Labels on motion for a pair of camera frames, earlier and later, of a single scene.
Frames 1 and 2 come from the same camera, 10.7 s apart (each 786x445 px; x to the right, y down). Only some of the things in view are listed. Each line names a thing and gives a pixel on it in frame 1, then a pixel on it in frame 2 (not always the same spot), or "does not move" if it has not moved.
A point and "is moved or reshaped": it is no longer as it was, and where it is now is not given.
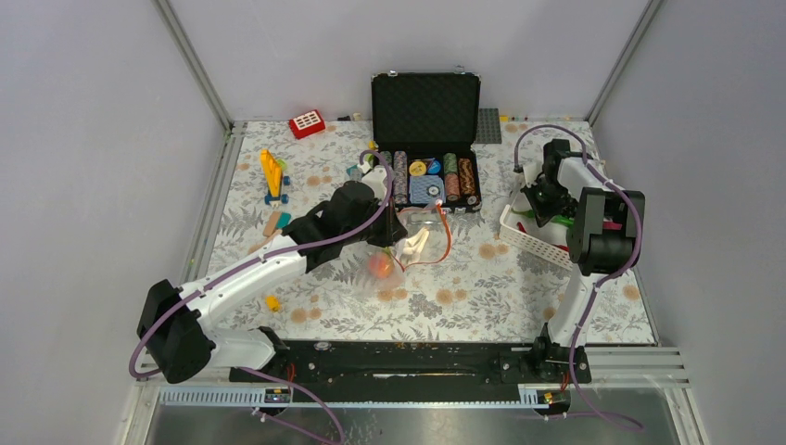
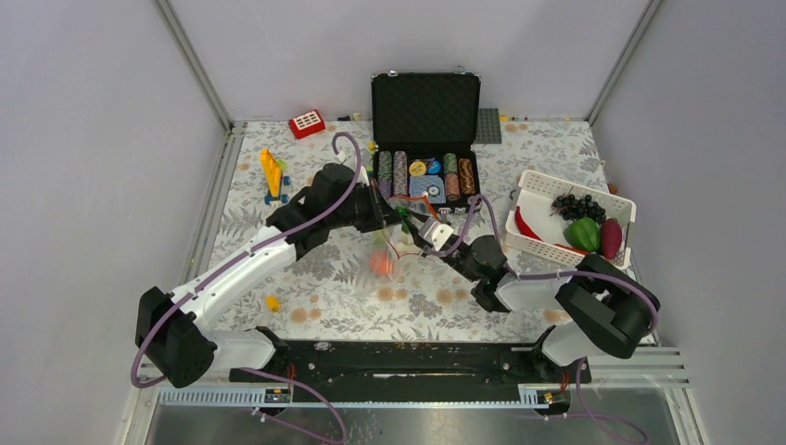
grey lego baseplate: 488,126 does not move
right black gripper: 542,213 -> 423,240
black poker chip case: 424,126 does not move
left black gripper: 392,231 -> 381,213
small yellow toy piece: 272,303 does not move
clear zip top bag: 428,240 is moved or reshaped
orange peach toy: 381,265 does not move
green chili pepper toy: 560,219 -> 404,211
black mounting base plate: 526,361 does not move
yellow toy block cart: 274,179 does not move
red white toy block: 307,124 does not move
